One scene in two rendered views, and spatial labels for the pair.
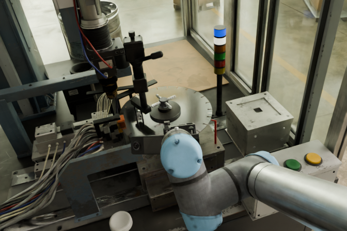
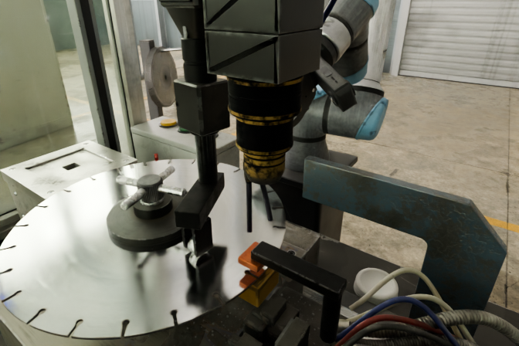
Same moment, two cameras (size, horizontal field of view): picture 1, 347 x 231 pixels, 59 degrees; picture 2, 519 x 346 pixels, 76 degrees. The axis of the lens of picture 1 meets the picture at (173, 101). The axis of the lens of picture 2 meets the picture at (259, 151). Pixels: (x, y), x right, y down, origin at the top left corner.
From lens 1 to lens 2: 1.13 m
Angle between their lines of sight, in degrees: 104
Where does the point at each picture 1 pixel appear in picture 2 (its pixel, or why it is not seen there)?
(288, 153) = (168, 133)
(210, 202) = not seen: hidden behind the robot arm
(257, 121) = (110, 157)
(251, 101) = (41, 176)
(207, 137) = not seen: hidden behind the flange
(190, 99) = (82, 202)
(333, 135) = (138, 103)
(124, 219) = (369, 279)
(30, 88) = not seen: outside the picture
